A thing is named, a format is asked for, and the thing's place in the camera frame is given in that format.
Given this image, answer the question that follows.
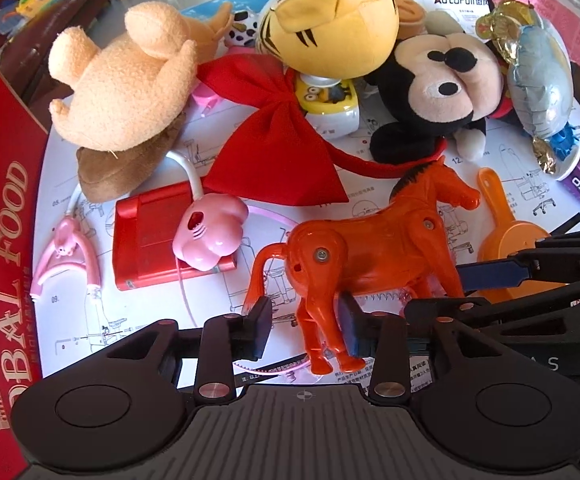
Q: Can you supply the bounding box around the black spotted white toy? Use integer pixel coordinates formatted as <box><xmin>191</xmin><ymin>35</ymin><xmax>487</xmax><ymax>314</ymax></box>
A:
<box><xmin>225</xmin><ymin>10</ymin><xmax>261</xmax><ymax>48</ymax></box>

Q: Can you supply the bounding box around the brown plush toy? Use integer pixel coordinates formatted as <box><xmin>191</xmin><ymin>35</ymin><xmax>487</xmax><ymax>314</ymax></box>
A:
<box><xmin>76</xmin><ymin>110</ymin><xmax>188</xmax><ymax>203</ymax></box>

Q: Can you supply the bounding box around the orange plastic toy horse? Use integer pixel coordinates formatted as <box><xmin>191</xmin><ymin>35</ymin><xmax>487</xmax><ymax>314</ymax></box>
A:
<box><xmin>242</xmin><ymin>157</ymin><xmax>483</xmax><ymax>376</ymax></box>

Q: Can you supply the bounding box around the white printed instruction sheet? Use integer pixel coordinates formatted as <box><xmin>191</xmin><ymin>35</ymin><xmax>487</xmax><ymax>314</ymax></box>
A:
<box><xmin>35</xmin><ymin>0</ymin><xmax>580</xmax><ymax>391</ymax></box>

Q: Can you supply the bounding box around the yellow tiger plush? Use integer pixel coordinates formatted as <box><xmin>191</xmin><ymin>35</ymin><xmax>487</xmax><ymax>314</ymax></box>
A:
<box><xmin>255</xmin><ymin>0</ymin><xmax>428</xmax><ymax>81</ymax></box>

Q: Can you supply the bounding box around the light blue foil balloon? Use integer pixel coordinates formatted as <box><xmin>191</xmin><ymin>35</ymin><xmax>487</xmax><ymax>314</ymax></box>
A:
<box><xmin>474</xmin><ymin>0</ymin><xmax>578</xmax><ymax>176</ymax></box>

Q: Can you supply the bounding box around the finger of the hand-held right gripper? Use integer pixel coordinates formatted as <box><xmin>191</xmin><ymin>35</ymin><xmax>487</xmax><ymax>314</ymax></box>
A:
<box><xmin>457</xmin><ymin>232</ymin><xmax>580</xmax><ymax>292</ymax></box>
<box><xmin>405</xmin><ymin>275</ymin><xmax>580</xmax><ymax>333</ymax></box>

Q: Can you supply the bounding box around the yellow cartoon toy phone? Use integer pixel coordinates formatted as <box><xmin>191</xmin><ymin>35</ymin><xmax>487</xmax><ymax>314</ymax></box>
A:
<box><xmin>295</xmin><ymin>72</ymin><xmax>361</xmax><ymax>138</ymax></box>

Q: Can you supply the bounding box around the small pink plastic toy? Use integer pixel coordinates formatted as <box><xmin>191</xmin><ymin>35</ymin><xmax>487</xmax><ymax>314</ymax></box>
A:
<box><xmin>192</xmin><ymin>85</ymin><xmax>221</xmax><ymax>118</ymax></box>

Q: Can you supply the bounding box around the red cardboard box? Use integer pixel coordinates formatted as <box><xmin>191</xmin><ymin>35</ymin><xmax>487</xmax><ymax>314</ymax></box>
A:
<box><xmin>0</xmin><ymin>27</ymin><xmax>51</xmax><ymax>480</ymax></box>

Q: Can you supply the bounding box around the black mouse plush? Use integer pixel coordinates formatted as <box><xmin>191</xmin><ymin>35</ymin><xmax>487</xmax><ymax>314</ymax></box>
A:
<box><xmin>362</xmin><ymin>10</ymin><xmax>513</xmax><ymax>163</ymax></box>

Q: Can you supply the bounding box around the red plastic toy case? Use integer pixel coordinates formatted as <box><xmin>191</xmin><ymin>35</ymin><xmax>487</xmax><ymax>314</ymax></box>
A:
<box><xmin>111</xmin><ymin>180</ymin><xmax>238</xmax><ymax>292</ymax></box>

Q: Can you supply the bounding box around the black toothed strap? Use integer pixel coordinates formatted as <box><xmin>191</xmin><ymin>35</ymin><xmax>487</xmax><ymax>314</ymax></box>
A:
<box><xmin>235</xmin><ymin>352</ymin><xmax>308</xmax><ymax>375</ymax></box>

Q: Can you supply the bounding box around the pink cloth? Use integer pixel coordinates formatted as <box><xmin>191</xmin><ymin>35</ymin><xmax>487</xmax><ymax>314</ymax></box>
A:
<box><xmin>500</xmin><ymin>0</ymin><xmax>580</xmax><ymax>101</ymax></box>

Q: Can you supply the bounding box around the orange plastic toy scoop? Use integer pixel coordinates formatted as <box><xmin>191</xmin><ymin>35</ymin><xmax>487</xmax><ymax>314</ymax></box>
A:
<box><xmin>474</xmin><ymin>167</ymin><xmax>570</xmax><ymax>303</ymax></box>

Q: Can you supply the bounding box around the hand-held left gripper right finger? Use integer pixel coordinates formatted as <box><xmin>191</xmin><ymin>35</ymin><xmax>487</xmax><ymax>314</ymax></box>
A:
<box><xmin>339</xmin><ymin>292</ymin><xmax>515</xmax><ymax>406</ymax></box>

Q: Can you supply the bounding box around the pink toy stethoscope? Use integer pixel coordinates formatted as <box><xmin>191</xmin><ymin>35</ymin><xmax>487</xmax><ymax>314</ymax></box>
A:
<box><xmin>30</xmin><ymin>150</ymin><xmax>315</xmax><ymax>376</ymax></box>

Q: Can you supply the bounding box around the brown leather sofa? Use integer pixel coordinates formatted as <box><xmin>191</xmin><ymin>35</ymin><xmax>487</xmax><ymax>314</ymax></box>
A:
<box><xmin>0</xmin><ymin>0</ymin><xmax>116</xmax><ymax>106</ymax></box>

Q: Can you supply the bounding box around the red fabric bow headband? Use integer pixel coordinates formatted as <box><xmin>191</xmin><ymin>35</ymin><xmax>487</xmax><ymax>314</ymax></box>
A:
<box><xmin>197</xmin><ymin>55</ymin><xmax>445</xmax><ymax>208</ymax></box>

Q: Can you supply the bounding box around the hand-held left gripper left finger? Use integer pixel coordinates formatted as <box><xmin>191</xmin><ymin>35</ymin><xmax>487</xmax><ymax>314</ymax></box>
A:
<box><xmin>90</xmin><ymin>296</ymin><xmax>274</xmax><ymax>406</ymax></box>

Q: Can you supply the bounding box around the peach plush bear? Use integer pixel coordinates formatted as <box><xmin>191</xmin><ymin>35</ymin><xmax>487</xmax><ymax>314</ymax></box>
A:
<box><xmin>47</xmin><ymin>1</ymin><xmax>235</xmax><ymax>153</ymax></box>

